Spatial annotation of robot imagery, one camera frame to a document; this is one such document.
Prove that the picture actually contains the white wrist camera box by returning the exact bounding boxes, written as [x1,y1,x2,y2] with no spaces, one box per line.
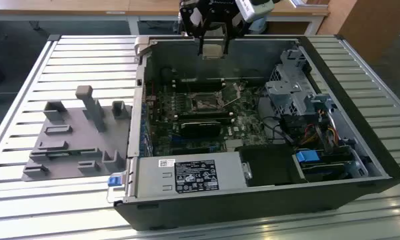
[233,0,275,23]

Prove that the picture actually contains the blue case latch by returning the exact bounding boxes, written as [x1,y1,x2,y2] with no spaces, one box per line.
[108,174,127,188]

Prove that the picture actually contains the silver metal drive cage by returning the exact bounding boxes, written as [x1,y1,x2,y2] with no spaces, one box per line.
[263,48,340,121]

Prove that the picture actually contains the black cable bundle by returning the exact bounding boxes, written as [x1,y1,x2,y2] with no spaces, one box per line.
[279,113,322,145]

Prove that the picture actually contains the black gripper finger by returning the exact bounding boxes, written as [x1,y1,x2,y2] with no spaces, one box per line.
[217,9,249,55]
[179,4,219,57]

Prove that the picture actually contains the grey parts rack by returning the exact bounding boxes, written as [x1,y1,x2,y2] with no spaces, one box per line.
[21,85,135,183]

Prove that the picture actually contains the disk bay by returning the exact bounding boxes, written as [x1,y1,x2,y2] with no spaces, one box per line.
[292,146,371,182]

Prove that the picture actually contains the silver chipset heatsink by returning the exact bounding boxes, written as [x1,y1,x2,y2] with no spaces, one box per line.
[225,139,244,151]

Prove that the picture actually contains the green RAM stick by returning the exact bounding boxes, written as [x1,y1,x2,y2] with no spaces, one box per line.
[45,149,100,158]

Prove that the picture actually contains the black PC case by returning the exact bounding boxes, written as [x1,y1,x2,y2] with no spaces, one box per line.
[112,34,400,231]

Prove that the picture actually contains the wooden cabinet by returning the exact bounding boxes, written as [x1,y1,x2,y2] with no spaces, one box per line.
[318,0,400,66]

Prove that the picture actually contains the black plastic shroud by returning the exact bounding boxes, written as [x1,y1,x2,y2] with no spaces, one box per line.
[236,145,308,188]

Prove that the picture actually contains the metal socket cover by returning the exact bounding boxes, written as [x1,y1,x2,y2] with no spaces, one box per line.
[223,81,247,112]

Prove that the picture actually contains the yellow orange power wires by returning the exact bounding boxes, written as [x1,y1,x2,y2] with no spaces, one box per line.
[299,109,342,146]

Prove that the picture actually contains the silver CPU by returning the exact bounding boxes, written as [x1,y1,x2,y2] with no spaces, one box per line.
[201,44,228,60]

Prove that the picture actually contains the graphics card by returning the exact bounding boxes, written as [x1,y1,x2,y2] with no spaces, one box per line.
[179,120,221,138]

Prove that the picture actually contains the blue disk carrier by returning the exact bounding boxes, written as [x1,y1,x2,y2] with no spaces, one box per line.
[295,149,322,165]

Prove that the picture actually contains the grey power supply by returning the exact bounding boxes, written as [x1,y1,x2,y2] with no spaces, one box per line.
[132,153,248,199]

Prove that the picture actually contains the CPU socket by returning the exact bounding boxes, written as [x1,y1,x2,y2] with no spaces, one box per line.
[185,91,228,114]

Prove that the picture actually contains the green motherboard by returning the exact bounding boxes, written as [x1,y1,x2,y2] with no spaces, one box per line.
[141,83,280,156]

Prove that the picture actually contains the metal locking lever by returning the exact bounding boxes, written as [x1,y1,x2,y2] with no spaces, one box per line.
[221,96,240,109]

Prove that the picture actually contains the black expansion slot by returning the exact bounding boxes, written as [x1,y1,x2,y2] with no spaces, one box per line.
[169,147,221,155]

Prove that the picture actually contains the beige case latch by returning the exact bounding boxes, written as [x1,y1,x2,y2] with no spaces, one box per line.
[133,36,152,55]

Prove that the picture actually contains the RAM slot with white clips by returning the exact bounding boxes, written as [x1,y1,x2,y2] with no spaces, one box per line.
[176,119,233,124]
[172,77,227,83]
[175,114,233,119]
[172,83,227,89]

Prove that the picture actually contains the wooden desk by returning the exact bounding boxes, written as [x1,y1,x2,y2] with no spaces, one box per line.
[0,0,331,36]

